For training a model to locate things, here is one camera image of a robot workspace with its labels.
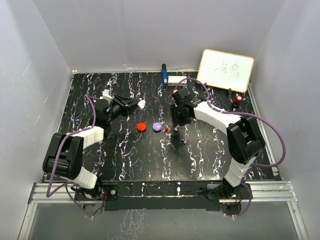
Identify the white pink cardboard box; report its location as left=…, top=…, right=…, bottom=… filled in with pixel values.
left=168, top=76, right=187, bottom=87

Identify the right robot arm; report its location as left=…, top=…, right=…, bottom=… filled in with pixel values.
left=170, top=87, right=266, bottom=199

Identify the black front base bar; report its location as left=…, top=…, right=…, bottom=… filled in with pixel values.
left=102, top=180, right=252, bottom=211

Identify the red earbud charging case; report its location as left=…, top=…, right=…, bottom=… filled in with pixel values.
left=136, top=122, right=147, bottom=133

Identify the blue black device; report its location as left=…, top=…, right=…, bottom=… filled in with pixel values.
left=161, top=63, right=168, bottom=88

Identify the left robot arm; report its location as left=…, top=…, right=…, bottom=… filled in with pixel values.
left=42, top=92, right=146, bottom=200

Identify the purple earbud charging case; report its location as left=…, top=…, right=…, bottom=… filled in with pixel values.
left=152, top=122, right=162, bottom=132

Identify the white whiteboard with wooden frame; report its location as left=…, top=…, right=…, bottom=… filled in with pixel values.
left=196, top=49, right=255, bottom=93

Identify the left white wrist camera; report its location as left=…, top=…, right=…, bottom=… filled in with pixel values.
left=100, top=89, right=113, bottom=101

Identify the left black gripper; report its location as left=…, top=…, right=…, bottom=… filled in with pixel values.
left=106, top=95, right=141, bottom=124

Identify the white earbud charging case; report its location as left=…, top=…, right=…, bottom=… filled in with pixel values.
left=137, top=99, right=146, bottom=110

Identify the red emergency stop button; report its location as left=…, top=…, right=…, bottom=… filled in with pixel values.
left=232, top=95, right=243, bottom=109

